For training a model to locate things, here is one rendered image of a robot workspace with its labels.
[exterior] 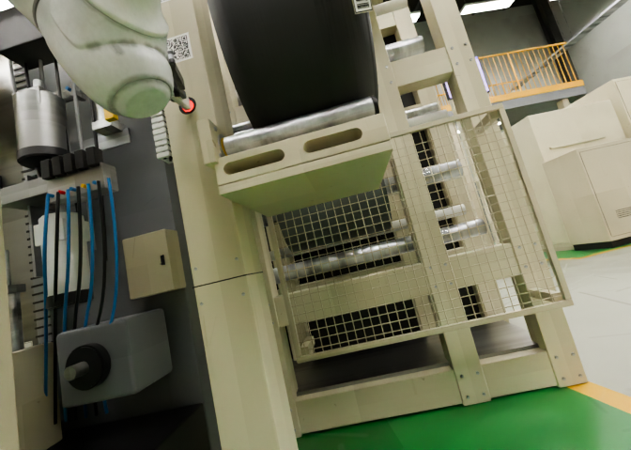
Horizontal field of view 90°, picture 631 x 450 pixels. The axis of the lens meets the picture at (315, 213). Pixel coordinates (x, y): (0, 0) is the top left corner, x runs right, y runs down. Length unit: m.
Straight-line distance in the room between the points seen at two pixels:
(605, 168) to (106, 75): 5.21
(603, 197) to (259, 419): 4.83
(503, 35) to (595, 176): 10.47
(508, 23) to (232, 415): 15.22
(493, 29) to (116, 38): 14.71
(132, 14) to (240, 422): 0.74
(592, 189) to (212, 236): 4.77
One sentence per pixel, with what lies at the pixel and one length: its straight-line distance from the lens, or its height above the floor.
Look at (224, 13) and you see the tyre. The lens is 0.72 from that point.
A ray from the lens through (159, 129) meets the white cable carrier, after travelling 0.92.
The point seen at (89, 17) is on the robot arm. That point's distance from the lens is 0.47.
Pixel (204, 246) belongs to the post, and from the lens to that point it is 0.79.
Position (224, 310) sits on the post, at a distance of 0.77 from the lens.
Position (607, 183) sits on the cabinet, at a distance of 5.28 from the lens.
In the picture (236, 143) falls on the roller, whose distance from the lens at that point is 0.72.
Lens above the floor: 0.60
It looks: 9 degrees up
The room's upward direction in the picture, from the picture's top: 13 degrees counter-clockwise
